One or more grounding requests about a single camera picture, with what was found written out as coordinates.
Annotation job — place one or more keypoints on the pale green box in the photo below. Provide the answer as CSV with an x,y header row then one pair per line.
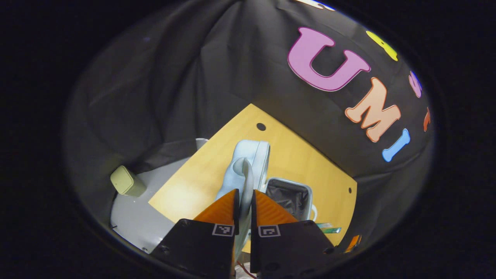
x,y
126,181

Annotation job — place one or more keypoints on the light blue suitcase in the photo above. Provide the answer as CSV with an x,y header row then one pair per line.
x,y
248,155

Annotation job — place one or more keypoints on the black backdrop cloth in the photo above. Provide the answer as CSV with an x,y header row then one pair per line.
x,y
174,77

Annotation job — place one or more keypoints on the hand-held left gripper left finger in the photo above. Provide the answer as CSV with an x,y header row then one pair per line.
x,y
236,207

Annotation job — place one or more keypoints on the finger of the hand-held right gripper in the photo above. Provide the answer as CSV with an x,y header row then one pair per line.
x,y
353,243

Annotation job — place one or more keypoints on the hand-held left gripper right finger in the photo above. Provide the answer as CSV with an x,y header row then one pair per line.
x,y
253,209

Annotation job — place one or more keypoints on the green bottle with blue cap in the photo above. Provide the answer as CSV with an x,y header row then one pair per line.
x,y
331,230

